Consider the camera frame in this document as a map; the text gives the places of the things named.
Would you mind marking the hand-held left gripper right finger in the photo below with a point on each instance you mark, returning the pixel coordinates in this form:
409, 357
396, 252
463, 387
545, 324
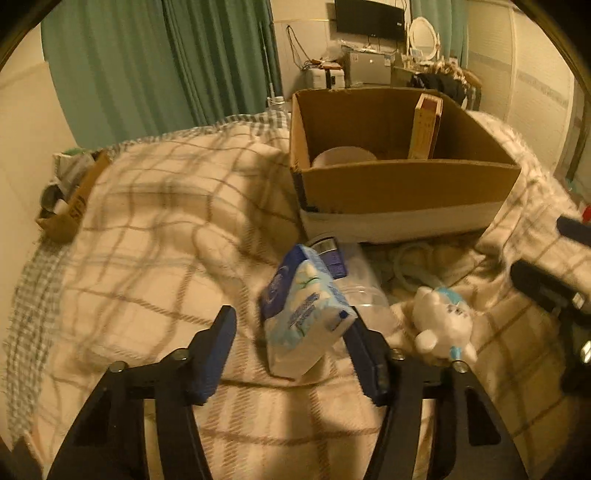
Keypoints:
369, 369

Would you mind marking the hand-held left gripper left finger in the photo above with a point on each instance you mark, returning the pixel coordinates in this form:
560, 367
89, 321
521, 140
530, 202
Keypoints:
213, 364

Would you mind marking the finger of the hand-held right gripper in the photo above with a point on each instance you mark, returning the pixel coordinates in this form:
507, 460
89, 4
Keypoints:
574, 230

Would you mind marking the clear plastic bottle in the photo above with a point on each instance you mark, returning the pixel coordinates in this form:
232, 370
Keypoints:
358, 288

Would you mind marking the white plush toy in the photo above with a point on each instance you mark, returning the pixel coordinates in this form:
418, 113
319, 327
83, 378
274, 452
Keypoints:
444, 325

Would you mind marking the blue and white tissue pack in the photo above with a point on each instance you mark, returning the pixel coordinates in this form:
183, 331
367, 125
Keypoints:
302, 314

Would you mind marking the plaid blanket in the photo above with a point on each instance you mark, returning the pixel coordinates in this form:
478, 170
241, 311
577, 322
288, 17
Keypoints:
152, 258

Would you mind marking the wooden box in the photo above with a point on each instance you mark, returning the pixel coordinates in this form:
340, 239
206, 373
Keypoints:
425, 127

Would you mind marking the dark clothing pile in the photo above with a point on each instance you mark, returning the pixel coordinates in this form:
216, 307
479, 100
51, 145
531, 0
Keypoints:
445, 81

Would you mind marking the white bowl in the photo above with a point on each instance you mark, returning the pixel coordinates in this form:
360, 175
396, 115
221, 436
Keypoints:
344, 157

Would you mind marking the small open cardboard box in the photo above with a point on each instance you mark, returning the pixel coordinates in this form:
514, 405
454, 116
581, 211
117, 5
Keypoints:
74, 194

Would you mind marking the white oval mirror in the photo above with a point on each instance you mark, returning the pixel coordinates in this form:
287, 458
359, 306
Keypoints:
422, 34

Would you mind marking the grey cabinet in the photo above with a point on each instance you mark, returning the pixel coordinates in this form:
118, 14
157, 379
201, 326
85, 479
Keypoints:
367, 67

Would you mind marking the white storage case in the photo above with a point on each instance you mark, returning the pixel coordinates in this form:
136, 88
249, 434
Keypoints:
323, 76

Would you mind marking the green curtain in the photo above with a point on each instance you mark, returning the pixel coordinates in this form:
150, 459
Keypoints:
152, 64

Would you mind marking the black wall television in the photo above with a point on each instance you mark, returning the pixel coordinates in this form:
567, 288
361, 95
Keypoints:
369, 17

